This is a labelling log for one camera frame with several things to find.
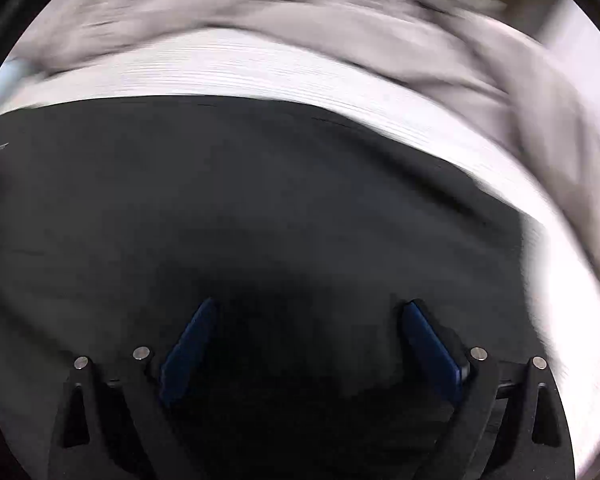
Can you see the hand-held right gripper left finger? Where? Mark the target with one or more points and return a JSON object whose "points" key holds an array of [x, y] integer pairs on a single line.
{"points": [[189, 350]]}

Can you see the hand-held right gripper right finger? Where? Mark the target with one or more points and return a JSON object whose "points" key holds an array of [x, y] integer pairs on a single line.
{"points": [[430, 350]]}

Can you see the black pants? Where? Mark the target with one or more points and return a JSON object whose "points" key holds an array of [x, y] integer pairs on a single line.
{"points": [[230, 200]]}

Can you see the grey duvet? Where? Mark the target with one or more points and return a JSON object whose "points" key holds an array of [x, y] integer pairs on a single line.
{"points": [[330, 0]]}

